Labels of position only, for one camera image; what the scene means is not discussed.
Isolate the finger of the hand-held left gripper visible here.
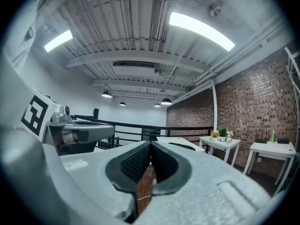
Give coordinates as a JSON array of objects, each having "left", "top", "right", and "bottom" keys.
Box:
[{"left": 70, "top": 121, "right": 115, "bottom": 141}]

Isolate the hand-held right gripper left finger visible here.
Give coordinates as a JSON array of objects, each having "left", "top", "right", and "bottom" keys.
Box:
[{"left": 59, "top": 140, "right": 152, "bottom": 225}]

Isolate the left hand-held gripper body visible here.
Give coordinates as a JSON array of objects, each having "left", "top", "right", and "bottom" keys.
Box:
[{"left": 18, "top": 87, "right": 74, "bottom": 156}]

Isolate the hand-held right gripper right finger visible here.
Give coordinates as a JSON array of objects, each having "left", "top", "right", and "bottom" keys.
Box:
[{"left": 140, "top": 141, "right": 273, "bottom": 225}]

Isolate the person's left hand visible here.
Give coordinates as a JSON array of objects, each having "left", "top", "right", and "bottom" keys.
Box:
[{"left": 57, "top": 129, "right": 82, "bottom": 150}]

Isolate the black metal railing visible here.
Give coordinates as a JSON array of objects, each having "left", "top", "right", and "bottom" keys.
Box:
[{"left": 74, "top": 114, "right": 214, "bottom": 150}]

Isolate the white flower table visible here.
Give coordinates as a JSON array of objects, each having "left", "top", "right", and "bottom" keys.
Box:
[{"left": 199, "top": 135, "right": 241, "bottom": 167}]

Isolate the green plant pot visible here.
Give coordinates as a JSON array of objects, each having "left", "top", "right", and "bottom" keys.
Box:
[{"left": 218, "top": 128, "right": 228, "bottom": 142}]

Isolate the white ceiling air conditioner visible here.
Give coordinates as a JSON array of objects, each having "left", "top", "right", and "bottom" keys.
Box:
[{"left": 112, "top": 60, "right": 157, "bottom": 80}]

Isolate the white router table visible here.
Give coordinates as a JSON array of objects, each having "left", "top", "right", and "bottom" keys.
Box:
[{"left": 242, "top": 141, "right": 297, "bottom": 197}]

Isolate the black router with antennas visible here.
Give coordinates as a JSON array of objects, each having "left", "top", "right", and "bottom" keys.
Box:
[{"left": 255, "top": 128, "right": 269, "bottom": 144}]

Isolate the rectangular ceiling light panel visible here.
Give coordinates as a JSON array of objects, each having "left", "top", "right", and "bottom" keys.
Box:
[
  {"left": 44, "top": 30, "right": 74, "bottom": 53},
  {"left": 168, "top": 11, "right": 236, "bottom": 52}
]

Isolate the white shelf rack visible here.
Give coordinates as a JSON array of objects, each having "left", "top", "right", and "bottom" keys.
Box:
[{"left": 284, "top": 46, "right": 300, "bottom": 104}]

